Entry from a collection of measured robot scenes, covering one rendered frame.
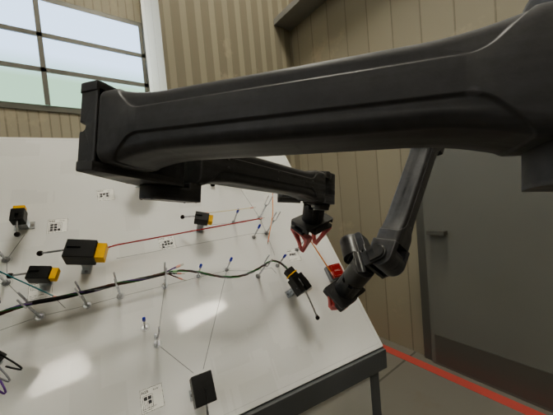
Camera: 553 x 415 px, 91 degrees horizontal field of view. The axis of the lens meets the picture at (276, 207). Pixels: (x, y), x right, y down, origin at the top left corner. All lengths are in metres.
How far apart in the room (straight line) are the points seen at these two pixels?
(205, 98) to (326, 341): 0.87
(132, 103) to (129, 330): 0.70
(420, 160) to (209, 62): 2.45
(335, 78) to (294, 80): 0.03
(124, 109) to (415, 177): 0.63
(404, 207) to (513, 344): 1.82
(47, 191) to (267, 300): 0.78
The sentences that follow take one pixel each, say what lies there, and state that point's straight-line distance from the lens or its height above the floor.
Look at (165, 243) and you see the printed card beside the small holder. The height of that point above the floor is 1.28.
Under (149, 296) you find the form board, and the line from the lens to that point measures 0.90.
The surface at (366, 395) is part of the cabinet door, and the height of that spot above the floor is 0.70.
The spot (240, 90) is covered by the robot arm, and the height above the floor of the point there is 1.48.
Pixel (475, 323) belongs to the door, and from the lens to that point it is 2.45.
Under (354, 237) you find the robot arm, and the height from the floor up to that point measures 1.28.
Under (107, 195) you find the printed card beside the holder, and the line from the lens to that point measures 1.09.
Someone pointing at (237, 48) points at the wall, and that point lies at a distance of 3.18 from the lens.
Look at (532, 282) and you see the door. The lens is 2.25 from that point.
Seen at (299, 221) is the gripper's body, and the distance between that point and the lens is 0.72.
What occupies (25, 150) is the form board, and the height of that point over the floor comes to 1.64.
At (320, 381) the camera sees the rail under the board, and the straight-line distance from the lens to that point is 0.94.
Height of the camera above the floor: 1.41
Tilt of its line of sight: 3 degrees down
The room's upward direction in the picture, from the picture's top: 5 degrees counter-clockwise
